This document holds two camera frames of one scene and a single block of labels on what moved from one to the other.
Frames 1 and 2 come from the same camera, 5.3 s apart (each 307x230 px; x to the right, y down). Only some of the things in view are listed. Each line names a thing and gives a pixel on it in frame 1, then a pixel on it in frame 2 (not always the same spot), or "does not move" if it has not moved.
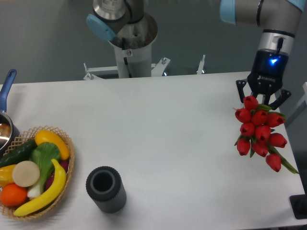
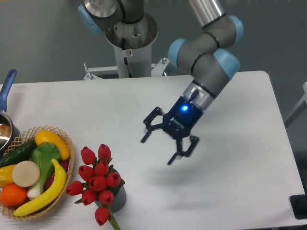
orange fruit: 11,194 does not move
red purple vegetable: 64,164 does not move
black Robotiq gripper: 267,75 to 179,122
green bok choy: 45,155 does not move
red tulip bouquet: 257,135 to 99,180
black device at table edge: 299,205 does not move
